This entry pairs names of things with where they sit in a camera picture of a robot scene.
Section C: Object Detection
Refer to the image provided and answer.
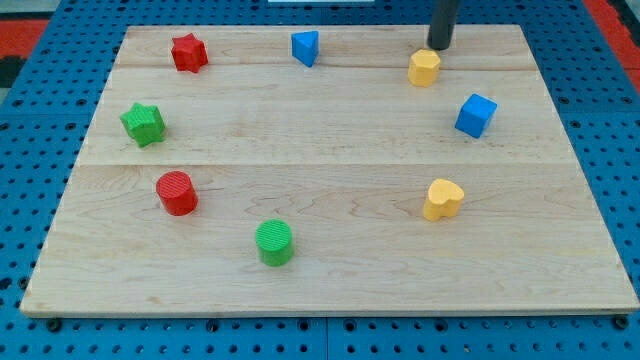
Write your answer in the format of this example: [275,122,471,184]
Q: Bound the yellow heart block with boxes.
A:
[423,178,465,222]

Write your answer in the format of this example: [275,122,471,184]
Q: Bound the green cylinder block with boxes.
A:
[255,219,294,267]

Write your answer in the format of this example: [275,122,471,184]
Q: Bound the light wooden board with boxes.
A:
[21,25,639,318]

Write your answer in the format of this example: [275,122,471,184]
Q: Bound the blue triangle block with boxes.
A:
[291,30,319,68]

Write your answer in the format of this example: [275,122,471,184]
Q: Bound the red cylinder block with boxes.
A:
[156,171,198,216]

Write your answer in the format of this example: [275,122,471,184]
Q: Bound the yellow hexagon block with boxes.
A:
[407,49,441,87]

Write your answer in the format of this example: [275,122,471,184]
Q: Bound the blue cube block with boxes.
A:
[454,94,498,138]

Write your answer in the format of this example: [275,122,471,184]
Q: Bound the red star block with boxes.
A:
[171,33,209,73]

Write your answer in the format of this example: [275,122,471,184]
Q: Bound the green star block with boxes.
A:
[120,103,165,148]

